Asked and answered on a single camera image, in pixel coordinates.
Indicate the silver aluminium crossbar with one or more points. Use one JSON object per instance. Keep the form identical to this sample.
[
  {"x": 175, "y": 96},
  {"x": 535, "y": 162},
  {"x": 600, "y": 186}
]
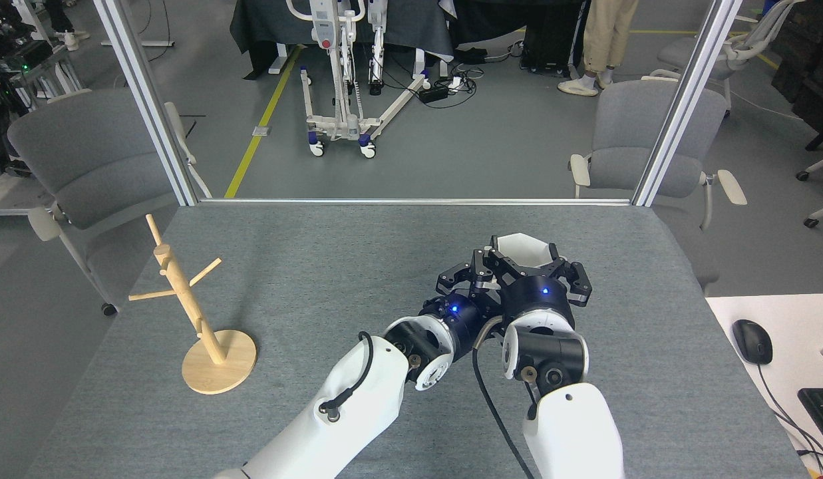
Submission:
[{"x": 411, "y": 201}]

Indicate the white office chair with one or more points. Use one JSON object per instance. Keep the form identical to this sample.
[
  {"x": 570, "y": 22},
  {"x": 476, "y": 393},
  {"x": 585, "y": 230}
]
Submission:
[
  {"x": 803, "y": 175},
  {"x": 677, "y": 50}
]

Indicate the white stand on wheels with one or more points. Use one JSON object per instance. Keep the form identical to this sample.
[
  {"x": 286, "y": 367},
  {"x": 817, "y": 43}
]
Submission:
[{"x": 323, "y": 30}]

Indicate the white faceted cup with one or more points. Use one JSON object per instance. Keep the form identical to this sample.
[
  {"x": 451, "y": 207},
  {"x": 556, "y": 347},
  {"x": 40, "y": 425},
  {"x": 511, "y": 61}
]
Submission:
[{"x": 524, "y": 246}]

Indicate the metal floor socket plate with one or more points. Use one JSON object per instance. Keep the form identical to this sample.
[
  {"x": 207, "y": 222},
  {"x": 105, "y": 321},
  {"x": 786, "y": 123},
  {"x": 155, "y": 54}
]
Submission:
[{"x": 261, "y": 131}]

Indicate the black storage unit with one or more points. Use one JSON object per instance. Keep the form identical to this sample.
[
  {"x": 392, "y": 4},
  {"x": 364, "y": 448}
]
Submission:
[{"x": 810, "y": 66}]

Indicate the black keyboard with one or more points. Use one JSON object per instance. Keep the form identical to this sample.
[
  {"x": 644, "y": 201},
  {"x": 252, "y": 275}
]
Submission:
[{"x": 822, "y": 409}]

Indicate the equipment rack with electronics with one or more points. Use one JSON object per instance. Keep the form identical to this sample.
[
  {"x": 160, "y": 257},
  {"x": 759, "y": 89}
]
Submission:
[{"x": 25, "y": 56}]

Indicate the grey chair with beige armrests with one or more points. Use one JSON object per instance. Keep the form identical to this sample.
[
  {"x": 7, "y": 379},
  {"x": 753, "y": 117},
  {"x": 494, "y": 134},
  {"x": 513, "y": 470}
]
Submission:
[
  {"x": 92, "y": 159},
  {"x": 651, "y": 126}
]

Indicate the black computer mouse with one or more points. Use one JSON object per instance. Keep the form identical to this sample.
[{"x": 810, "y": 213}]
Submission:
[{"x": 752, "y": 340}]

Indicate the person with white shoes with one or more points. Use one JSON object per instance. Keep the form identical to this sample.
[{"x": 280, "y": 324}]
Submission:
[{"x": 70, "y": 40}]

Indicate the standing person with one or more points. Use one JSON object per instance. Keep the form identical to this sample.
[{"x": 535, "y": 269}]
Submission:
[{"x": 604, "y": 33}]

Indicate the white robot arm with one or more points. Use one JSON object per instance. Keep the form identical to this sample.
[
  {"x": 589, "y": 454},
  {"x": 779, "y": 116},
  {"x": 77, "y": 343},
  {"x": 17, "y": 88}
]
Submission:
[
  {"x": 358, "y": 406},
  {"x": 571, "y": 432}
]

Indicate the dark cloth covered table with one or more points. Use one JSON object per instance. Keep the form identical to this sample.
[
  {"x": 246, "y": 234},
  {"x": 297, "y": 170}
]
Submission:
[{"x": 398, "y": 23}]

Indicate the silver aluminium post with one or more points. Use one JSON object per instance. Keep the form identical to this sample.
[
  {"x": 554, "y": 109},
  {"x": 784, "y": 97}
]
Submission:
[
  {"x": 145, "y": 86},
  {"x": 684, "y": 100}
]

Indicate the wooden cup rack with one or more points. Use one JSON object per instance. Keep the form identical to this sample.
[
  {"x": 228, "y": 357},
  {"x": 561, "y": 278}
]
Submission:
[{"x": 185, "y": 293}]

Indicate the black case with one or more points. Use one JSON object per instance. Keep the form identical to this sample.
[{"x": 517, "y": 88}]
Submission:
[{"x": 551, "y": 33}]

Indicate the white desk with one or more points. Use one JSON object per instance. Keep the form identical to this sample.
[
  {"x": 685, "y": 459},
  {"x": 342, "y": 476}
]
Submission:
[{"x": 797, "y": 319}]

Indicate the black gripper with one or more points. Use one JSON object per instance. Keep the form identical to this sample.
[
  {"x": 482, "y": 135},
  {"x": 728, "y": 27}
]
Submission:
[
  {"x": 454, "y": 319},
  {"x": 537, "y": 299}
]

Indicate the black power strip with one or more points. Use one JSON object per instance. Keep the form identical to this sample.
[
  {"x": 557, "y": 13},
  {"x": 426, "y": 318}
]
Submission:
[{"x": 434, "y": 94}]

